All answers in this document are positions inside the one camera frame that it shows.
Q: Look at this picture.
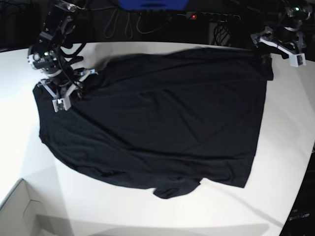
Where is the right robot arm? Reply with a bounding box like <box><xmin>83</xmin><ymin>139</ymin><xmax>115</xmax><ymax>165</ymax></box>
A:
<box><xmin>27</xmin><ymin>0</ymin><xmax>93</xmax><ymax>99</ymax></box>

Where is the white power strip red switch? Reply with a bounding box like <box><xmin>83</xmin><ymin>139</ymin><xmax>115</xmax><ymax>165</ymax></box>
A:
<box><xmin>186</xmin><ymin>11</ymin><xmax>241</xmax><ymax>22</ymax></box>

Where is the white cardboard box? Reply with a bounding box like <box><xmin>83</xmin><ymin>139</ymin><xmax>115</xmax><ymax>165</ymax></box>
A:
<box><xmin>0</xmin><ymin>178</ymin><xmax>74</xmax><ymax>236</ymax></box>

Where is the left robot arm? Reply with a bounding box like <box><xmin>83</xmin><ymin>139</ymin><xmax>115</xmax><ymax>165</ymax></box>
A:
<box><xmin>251</xmin><ymin>0</ymin><xmax>314</xmax><ymax>67</ymax></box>

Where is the grey looped cable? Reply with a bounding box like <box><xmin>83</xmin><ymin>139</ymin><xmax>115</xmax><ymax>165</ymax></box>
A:
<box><xmin>102</xmin><ymin>4</ymin><xmax>173</xmax><ymax>39</ymax></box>

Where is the blue box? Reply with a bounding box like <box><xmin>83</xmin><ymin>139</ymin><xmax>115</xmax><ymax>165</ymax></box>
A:
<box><xmin>118</xmin><ymin>0</ymin><xmax>188</xmax><ymax>10</ymax></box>

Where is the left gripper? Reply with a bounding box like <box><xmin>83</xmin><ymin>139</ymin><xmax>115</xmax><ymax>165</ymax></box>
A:
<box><xmin>251</xmin><ymin>27</ymin><xmax>306</xmax><ymax>56</ymax></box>

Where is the black t-shirt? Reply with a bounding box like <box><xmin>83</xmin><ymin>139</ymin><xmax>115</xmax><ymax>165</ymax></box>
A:
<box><xmin>33</xmin><ymin>48</ymin><xmax>274</xmax><ymax>199</ymax></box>

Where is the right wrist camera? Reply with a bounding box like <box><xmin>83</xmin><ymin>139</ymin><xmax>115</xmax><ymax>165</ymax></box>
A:
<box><xmin>52</xmin><ymin>97</ymin><xmax>71</xmax><ymax>113</ymax></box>

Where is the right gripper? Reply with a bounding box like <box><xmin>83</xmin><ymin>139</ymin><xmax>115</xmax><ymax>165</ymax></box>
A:
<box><xmin>38</xmin><ymin>67</ymin><xmax>98</xmax><ymax>99</ymax></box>

